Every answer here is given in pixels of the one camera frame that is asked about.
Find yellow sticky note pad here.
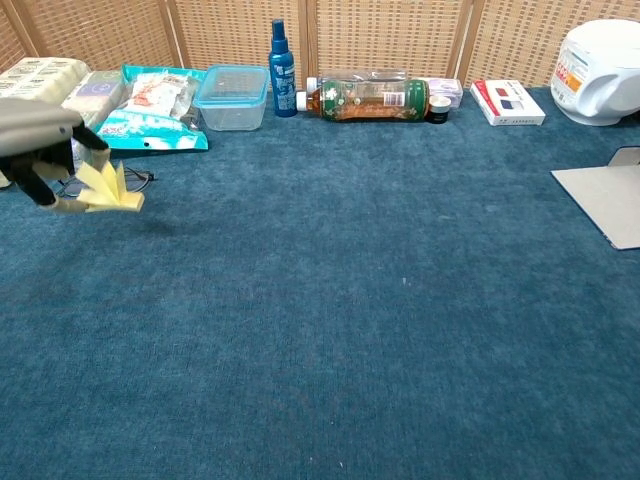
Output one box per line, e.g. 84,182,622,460
74,160,147,215

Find black frame eyeglasses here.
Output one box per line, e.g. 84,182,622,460
54,166,156,200

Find clear plastic box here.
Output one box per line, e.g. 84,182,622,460
319,68,412,84

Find white rice cooker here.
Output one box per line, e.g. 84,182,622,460
550,18,640,128

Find white and red box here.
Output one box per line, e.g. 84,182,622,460
469,79,547,128

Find pastel printed tissue pack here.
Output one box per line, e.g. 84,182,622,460
60,69,127,132

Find blue felt table cloth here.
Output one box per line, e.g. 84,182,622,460
0,86,640,480

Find grey cardboard flap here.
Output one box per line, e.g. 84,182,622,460
606,146,640,168

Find blue spray bottle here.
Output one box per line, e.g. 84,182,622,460
268,18,300,119

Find clear container with blue lid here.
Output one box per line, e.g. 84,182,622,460
192,64,271,133

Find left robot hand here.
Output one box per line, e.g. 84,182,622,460
0,97,112,216

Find green label tea bottle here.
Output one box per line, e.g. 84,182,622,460
295,76,432,123

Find small black jar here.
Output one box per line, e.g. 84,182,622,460
426,94,453,125

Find woven bamboo folding screen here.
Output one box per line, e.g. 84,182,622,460
0,0,640,92

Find teal snack bag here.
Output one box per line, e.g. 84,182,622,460
94,63,211,152

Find lilac box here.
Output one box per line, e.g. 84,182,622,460
424,78,464,111

